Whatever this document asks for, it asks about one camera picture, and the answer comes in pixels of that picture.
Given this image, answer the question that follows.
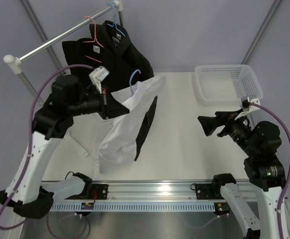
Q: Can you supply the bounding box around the white dress shirt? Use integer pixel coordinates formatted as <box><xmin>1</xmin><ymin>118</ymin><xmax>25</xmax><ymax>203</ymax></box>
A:
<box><xmin>70</xmin><ymin>74</ymin><xmax>165</xmax><ymax>174</ymax></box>

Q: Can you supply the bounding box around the pink wire hanger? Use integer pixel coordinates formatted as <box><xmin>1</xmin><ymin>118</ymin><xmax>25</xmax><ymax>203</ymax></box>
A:
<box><xmin>83</xmin><ymin>15</ymin><xmax>104</xmax><ymax>63</ymax></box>

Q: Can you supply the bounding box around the light blue wire hanger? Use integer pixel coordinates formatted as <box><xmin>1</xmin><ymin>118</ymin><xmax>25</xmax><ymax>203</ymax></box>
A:
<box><xmin>129</xmin><ymin>69</ymin><xmax>142</xmax><ymax>96</ymax></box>

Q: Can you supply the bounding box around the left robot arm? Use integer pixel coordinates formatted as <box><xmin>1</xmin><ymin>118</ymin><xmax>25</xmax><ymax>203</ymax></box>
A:
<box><xmin>0</xmin><ymin>75</ymin><xmax>130</xmax><ymax>219</ymax></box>

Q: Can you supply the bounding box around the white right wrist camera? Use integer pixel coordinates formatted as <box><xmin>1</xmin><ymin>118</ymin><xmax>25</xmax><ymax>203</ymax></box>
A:
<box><xmin>235</xmin><ymin>96</ymin><xmax>261</xmax><ymax>120</ymax></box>

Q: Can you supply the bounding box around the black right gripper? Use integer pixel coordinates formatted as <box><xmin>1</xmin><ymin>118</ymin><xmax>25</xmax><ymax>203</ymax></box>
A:
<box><xmin>198</xmin><ymin>107</ymin><xmax>258</xmax><ymax>156</ymax></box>

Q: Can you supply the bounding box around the silver clothes rack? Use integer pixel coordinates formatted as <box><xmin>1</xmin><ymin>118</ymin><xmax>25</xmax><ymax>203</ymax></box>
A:
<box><xmin>3</xmin><ymin>0</ymin><xmax>124</xmax><ymax>97</ymax></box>

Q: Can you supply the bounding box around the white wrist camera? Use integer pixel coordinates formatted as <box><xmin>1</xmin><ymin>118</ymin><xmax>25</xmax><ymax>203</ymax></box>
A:
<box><xmin>89</xmin><ymin>66</ymin><xmax>110</xmax><ymax>88</ymax></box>
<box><xmin>235</xmin><ymin>96</ymin><xmax>261</xmax><ymax>120</ymax></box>

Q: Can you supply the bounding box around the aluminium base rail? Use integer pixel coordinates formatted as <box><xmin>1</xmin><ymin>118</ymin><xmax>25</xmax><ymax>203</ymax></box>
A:
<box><xmin>40</xmin><ymin>180</ymin><xmax>250</xmax><ymax>200</ymax></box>

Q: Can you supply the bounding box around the black striped shirt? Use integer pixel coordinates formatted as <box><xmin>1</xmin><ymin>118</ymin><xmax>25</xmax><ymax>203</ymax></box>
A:
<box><xmin>88</xmin><ymin>20</ymin><xmax>158</xmax><ymax>162</ymax></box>

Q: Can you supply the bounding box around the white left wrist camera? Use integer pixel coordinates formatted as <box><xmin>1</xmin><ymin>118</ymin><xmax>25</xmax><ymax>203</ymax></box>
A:
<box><xmin>89</xmin><ymin>66</ymin><xmax>110</xmax><ymax>88</ymax></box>

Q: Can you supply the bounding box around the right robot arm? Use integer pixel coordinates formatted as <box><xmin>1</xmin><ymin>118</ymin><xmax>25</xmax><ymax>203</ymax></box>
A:
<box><xmin>198</xmin><ymin>111</ymin><xmax>289</xmax><ymax>239</ymax></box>

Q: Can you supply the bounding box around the white plastic basket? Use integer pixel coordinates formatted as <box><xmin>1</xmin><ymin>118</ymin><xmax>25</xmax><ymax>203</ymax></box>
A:
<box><xmin>192</xmin><ymin>64</ymin><xmax>264</xmax><ymax>107</ymax></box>

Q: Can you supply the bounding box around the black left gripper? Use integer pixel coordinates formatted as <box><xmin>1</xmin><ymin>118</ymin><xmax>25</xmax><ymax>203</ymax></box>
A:
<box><xmin>68</xmin><ymin>85</ymin><xmax>130</xmax><ymax>120</ymax></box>

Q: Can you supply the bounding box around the white slotted cable duct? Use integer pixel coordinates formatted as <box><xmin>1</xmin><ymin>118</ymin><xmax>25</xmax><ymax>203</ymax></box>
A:
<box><xmin>50</xmin><ymin>202</ymin><xmax>232</xmax><ymax>212</ymax></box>

